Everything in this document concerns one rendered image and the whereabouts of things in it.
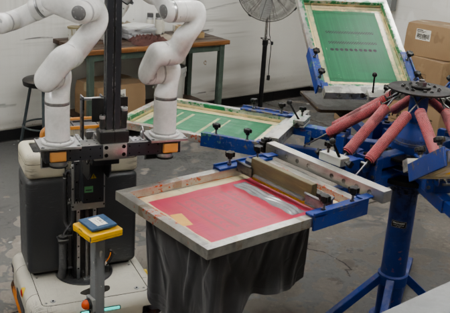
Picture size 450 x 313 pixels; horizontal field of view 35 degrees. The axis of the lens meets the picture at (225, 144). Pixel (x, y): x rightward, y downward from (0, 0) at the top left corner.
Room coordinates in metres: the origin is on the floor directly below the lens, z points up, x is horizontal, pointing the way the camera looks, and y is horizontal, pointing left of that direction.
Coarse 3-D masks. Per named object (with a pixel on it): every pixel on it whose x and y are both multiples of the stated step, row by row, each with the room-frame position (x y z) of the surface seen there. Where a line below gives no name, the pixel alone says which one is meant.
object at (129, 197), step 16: (272, 160) 3.00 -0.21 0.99; (192, 176) 2.74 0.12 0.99; (208, 176) 2.78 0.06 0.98; (224, 176) 2.83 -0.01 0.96; (304, 176) 2.82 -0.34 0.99; (128, 192) 2.52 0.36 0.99; (144, 192) 2.57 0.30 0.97; (160, 192) 2.62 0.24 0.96; (336, 192) 2.67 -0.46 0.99; (144, 208) 2.38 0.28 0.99; (160, 224) 2.30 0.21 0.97; (176, 224) 2.27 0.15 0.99; (288, 224) 2.33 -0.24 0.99; (304, 224) 2.37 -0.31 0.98; (192, 240) 2.15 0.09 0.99; (224, 240) 2.17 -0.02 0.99; (240, 240) 2.18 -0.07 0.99; (256, 240) 2.22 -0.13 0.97; (208, 256) 2.09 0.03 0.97
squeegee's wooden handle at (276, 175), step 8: (256, 160) 2.80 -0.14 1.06; (264, 160) 2.79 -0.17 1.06; (256, 168) 2.79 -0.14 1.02; (264, 168) 2.76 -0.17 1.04; (272, 168) 2.72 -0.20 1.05; (280, 168) 2.71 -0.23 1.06; (264, 176) 2.76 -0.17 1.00; (272, 176) 2.72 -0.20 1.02; (280, 176) 2.68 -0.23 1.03; (288, 176) 2.65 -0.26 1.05; (296, 176) 2.63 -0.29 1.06; (280, 184) 2.68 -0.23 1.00; (288, 184) 2.65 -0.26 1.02; (296, 184) 2.61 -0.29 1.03; (304, 184) 2.58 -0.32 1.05; (312, 184) 2.56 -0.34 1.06; (296, 192) 2.61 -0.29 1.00; (312, 192) 2.55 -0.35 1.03
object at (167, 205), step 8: (224, 184) 2.76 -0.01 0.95; (232, 184) 2.77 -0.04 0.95; (256, 184) 2.78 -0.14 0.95; (192, 192) 2.65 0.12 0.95; (200, 192) 2.65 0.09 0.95; (208, 192) 2.66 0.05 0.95; (240, 192) 2.68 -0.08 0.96; (272, 192) 2.71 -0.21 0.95; (160, 200) 2.55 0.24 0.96; (168, 200) 2.55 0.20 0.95; (176, 200) 2.56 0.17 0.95; (160, 208) 2.47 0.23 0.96; (168, 208) 2.47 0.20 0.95; (176, 208) 2.48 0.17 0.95; (184, 208) 2.48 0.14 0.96; (192, 216) 2.42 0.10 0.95
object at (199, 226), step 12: (264, 204) 2.57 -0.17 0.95; (300, 204) 2.60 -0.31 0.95; (276, 216) 2.47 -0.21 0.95; (288, 216) 2.47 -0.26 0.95; (192, 228) 2.32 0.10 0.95; (204, 228) 2.32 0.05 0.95; (216, 228) 2.33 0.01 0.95; (240, 228) 2.34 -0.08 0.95; (252, 228) 2.35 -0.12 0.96; (216, 240) 2.23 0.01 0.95
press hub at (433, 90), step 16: (416, 96) 3.10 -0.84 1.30; (432, 96) 3.10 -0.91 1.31; (448, 96) 3.13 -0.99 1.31; (416, 128) 3.18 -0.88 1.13; (400, 144) 3.18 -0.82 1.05; (416, 144) 3.15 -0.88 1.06; (400, 160) 3.07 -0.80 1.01; (400, 176) 3.13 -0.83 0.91; (400, 192) 3.17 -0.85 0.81; (416, 192) 3.17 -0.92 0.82; (400, 208) 3.18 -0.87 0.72; (400, 224) 3.18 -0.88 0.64; (400, 240) 3.18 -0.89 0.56; (384, 256) 3.22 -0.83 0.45; (400, 256) 3.18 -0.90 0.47; (384, 272) 3.20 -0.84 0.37; (400, 272) 3.18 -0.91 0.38; (400, 288) 3.19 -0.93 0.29
